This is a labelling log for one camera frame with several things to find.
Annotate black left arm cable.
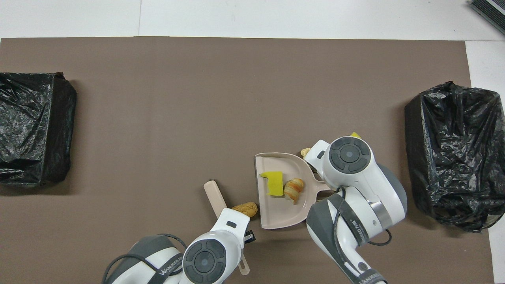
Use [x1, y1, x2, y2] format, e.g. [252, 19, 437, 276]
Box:
[102, 234, 186, 284]

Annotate toy croissant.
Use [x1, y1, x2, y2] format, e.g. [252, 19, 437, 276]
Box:
[284, 178, 305, 205]

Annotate beige plastic dustpan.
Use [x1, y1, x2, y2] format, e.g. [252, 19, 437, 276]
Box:
[254, 152, 334, 230]

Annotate brown toy bread roll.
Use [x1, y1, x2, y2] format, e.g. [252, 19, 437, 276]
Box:
[231, 202, 258, 218]

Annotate dark ribbed device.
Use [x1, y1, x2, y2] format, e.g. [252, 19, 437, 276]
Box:
[469, 0, 505, 25]

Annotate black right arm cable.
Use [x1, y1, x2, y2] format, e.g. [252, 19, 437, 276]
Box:
[333, 187, 393, 284]

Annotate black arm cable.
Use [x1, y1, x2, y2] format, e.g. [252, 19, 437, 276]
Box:
[333, 187, 393, 284]
[102, 234, 186, 284]

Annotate beige hand brush black bristles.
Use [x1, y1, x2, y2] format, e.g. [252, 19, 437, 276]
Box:
[204, 180, 251, 276]

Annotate black bag lined bin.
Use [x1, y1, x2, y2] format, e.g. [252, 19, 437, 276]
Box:
[404, 81, 505, 233]
[0, 72, 78, 187]

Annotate brown table mat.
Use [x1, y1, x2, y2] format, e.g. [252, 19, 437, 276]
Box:
[0, 37, 495, 284]

